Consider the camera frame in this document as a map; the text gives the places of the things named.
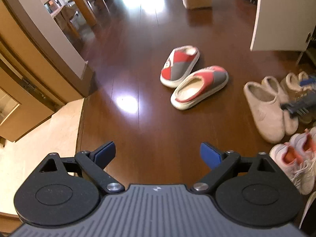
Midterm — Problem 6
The beige quilted slipper front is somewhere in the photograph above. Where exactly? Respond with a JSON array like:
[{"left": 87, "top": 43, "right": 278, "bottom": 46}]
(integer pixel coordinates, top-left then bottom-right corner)
[{"left": 243, "top": 81, "right": 285, "bottom": 143}]

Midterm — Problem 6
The wooden chair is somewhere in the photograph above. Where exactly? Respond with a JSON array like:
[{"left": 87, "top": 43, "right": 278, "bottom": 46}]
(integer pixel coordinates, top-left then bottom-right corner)
[{"left": 50, "top": 5, "right": 81, "bottom": 39}]

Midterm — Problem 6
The white cabinet door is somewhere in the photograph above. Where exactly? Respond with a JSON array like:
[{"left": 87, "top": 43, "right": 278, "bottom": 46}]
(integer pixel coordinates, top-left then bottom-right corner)
[{"left": 250, "top": 0, "right": 315, "bottom": 51}]

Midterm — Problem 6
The red grey slipper back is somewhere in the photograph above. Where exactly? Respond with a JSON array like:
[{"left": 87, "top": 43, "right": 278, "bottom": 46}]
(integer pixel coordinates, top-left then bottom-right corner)
[{"left": 160, "top": 45, "right": 200, "bottom": 88}]

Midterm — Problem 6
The white loafer front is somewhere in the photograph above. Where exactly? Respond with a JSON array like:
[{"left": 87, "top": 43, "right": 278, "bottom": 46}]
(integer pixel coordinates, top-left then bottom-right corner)
[{"left": 299, "top": 192, "right": 315, "bottom": 235}]

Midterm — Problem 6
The brown fleece shoe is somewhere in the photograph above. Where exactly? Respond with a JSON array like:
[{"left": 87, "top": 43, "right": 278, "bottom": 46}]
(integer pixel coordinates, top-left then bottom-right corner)
[
  {"left": 298, "top": 71, "right": 315, "bottom": 91},
  {"left": 281, "top": 71, "right": 315, "bottom": 125}
]

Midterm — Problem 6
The beige quilted slipper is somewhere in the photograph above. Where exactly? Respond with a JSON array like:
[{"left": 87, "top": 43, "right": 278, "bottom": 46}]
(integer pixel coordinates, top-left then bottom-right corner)
[
  {"left": 243, "top": 81, "right": 285, "bottom": 143},
  {"left": 261, "top": 76, "right": 299, "bottom": 135}
]

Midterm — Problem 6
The red grey slipper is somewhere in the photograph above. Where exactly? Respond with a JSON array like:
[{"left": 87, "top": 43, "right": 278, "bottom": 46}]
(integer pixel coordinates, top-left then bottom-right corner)
[
  {"left": 170, "top": 66, "right": 229, "bottom": 110},
  {"left": 160, "top": 45, "right": 200, "bottom": 88}
]

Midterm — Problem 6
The red grey slipper front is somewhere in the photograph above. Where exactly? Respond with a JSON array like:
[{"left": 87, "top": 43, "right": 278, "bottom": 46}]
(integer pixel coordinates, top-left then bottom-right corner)
[{"left": 170, "top": 66, "right": 229, "bottom": 110}]

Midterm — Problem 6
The white sneaker coral lining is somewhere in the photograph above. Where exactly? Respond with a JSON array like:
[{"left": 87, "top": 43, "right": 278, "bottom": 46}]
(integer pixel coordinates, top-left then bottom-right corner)
[{"left": 269, "top": 143, "right": 315, "bottom": 195}]

